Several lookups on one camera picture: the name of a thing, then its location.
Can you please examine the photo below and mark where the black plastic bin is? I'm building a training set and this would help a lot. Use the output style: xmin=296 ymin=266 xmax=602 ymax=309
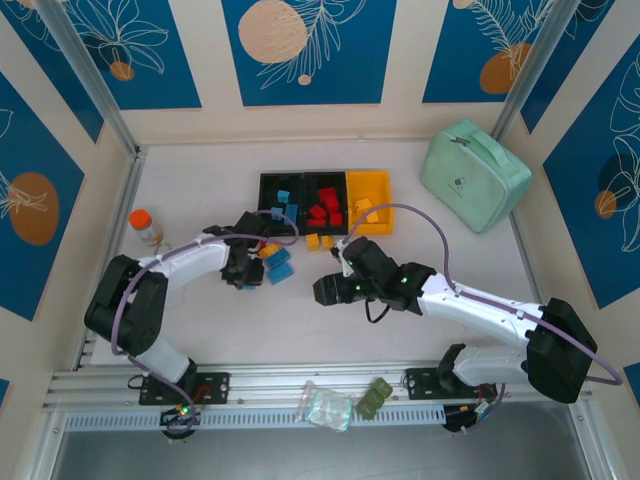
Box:
xmin=302 ymin=171 xmax=350 ymax=236
xmin=256 ymin=172 xmax=307 ymax=237

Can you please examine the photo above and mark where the yellow plastic bin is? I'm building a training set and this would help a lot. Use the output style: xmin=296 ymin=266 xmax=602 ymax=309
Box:
xmin=344 ymin=170 xmax=396 ymax=236

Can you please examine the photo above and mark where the orange capped bottle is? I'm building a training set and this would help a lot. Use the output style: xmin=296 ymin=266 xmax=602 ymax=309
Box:
xmin=128 ymin=209 xmax=165 ymax=248

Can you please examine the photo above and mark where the olive green plastic piece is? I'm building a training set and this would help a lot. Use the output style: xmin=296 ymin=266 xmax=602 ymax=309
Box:
xmin=355 ymin=378 xmax=394 ymax=418

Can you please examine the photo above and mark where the clear plastic zip bag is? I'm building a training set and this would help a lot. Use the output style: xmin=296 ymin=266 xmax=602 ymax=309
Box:
xmin=294 ymin=380 xmax=354 ymax=433

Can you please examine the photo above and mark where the mint green zip bag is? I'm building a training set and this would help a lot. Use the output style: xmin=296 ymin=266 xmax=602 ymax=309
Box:
xmin=418 ymin=118 xmax=533 ymax=235

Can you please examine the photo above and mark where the small circuit board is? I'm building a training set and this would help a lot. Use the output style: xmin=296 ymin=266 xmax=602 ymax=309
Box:
xmin=158 ymin=403 xmax=202 ymax=441
xmin=444 ymin=397 xmax=504 ymax=437

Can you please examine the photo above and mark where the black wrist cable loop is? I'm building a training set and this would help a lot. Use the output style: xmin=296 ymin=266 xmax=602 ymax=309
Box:
xmin=364 ymin=298 xmax=392 ymax=326

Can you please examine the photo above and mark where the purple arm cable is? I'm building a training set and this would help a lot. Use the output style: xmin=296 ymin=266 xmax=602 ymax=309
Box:
xmin=341 ymin=201 xmax=624 ymax=434
xmin=110 ymin=209 xmax=301 ymax=432

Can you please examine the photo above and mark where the aluminium frame rail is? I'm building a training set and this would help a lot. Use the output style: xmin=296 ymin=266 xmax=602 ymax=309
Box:
xmin=42 ymin=358 xmax=596 ymax=412

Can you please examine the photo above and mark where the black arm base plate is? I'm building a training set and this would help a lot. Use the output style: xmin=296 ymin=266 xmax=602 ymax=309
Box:
xmin=402 ymin=367 xmax=501 ymax=402
xmin=138 ymin=371 xmax=232 ymax=407

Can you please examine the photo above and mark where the white slotted cable duct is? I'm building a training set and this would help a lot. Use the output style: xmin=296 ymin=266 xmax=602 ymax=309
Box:
xmin=63 ymin=403 xmax=447 ymax=432

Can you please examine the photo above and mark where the aluminium side rail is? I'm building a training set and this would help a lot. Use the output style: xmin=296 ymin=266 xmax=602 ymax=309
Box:
xmin=72 ymin=147 xmax=149 ymax=372

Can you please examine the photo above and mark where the blue floral wall panel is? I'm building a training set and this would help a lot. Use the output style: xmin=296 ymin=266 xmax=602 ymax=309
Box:
xmin=422 ymin=0 xmax=557 ymax=105
xmin=221 ymin=0 xmax=399 ymax=107
xmin=0 ymin=71 xmax=86 ymax=322
xmin=542 ymin=47 xmax=640 ymax=311
xmin=62 ymin=0 xmax=203 ymax=111
xmin=0 ymin=0 xmax=105 ymax=145
xmin=519 ymin=0 xmax=640 ymax=135

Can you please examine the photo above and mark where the aluminium frame post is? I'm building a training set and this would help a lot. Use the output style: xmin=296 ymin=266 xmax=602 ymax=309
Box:
xmin=492 ymin=0 xmax=577 ymax=146
xmin=34 ymin=0 xmax=142 ymax=162

